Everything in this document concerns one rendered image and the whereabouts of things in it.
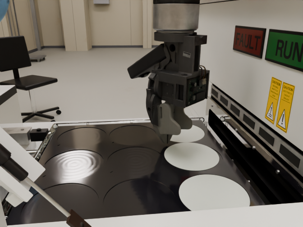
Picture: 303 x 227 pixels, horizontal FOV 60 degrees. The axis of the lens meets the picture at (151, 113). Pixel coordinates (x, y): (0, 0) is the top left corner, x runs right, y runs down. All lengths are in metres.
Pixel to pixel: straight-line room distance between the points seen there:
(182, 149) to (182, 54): 0.19
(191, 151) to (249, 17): 0.27
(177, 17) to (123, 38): 9.34
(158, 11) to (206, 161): 0.27
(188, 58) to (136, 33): 9.31
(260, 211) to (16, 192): 0.22
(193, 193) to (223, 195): 0.04
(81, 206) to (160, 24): 0.29
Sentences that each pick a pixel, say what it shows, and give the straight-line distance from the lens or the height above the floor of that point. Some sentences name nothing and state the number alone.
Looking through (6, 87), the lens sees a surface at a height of 0.96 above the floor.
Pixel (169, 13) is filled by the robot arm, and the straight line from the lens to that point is 0.42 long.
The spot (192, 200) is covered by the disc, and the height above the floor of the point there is 0.90.
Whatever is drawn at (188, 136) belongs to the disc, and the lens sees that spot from 0.57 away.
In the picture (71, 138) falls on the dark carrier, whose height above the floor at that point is 0.90.
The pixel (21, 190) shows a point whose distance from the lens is 0.20.
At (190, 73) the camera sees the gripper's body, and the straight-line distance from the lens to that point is 0.43.
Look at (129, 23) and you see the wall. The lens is 9.71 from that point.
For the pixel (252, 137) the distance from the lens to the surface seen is 0.50.
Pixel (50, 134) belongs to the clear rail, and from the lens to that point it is 0.61.
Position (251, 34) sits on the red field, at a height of 1.11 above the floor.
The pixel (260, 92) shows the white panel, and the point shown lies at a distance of 0.49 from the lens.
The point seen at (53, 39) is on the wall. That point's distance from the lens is 10.19.
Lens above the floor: 1.15
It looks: 21 degrees down
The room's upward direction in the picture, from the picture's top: straight up
